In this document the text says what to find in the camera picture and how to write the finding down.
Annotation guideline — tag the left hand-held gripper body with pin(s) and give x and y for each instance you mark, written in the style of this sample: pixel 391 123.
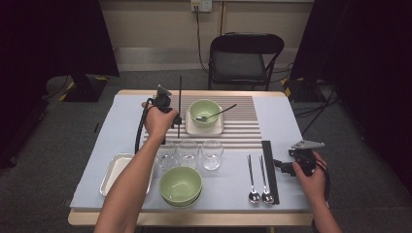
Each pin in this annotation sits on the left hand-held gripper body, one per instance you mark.
pixel 162 100

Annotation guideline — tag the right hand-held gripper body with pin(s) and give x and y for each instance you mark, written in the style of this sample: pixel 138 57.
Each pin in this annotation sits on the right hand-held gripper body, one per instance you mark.
pixel 304 160

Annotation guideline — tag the row of black chopsticks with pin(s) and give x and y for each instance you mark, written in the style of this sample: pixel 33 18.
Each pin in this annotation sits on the row of black chopsticks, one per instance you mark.
pixel 270 168

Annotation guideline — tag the thin black chopstick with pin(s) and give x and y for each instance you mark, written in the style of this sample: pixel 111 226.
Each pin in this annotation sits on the thin black chopstick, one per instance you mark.
pixel 180 93

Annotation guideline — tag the green bowl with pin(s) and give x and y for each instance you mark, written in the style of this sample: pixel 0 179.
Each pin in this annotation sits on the green bowl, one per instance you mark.
pixel 202 108
pixel 180 186
pixel 180 206

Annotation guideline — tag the white square plate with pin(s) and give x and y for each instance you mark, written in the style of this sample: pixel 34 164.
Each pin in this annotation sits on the white square plate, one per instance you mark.
pixel 111 174
pixel 207 130

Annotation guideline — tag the silver spoon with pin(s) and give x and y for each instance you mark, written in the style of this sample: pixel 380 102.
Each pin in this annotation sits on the silver spoon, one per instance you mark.
pixel 254 196
pixel 223 110
pixel 267 196

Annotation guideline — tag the person's left hand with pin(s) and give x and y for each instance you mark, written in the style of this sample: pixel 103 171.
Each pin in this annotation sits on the person's left hand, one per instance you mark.
pixel 158 124

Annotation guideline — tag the person's right hand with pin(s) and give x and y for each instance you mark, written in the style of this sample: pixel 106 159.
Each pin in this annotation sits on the person's right hand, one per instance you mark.
pixel 314 187

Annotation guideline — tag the clear drinking glass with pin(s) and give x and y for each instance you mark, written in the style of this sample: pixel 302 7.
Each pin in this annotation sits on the clear drinking glass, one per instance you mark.
pixel 169 158
pixel 212 155
pixel 188 152

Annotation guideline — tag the striped brown placemat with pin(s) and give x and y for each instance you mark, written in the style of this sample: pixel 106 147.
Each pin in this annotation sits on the striped brown placemat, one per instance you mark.
pixel 239 123

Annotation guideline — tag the black stand base striped tape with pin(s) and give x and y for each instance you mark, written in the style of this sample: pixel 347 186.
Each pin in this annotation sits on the black stand base striped tape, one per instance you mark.
pixel 302 92
pixel 85 90

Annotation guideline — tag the small dark floor object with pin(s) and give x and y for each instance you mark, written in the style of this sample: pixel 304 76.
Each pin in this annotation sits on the small dark floor object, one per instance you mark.
pixel 96 127

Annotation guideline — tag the black folding chair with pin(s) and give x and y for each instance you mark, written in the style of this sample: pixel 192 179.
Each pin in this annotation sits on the black folding chair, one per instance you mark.
pixel 238 64

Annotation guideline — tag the round grey floor base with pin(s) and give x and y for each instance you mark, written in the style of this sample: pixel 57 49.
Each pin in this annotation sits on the round grey floor base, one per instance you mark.
pixel 56 85

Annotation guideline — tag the dark curtain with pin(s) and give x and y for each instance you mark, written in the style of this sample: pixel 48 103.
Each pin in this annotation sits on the dark curtain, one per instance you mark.
pixel 48 39
pixel 366 48

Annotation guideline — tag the white wall socket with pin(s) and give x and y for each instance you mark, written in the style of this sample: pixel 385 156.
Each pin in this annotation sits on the white wall socket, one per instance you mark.
pixel 201 5

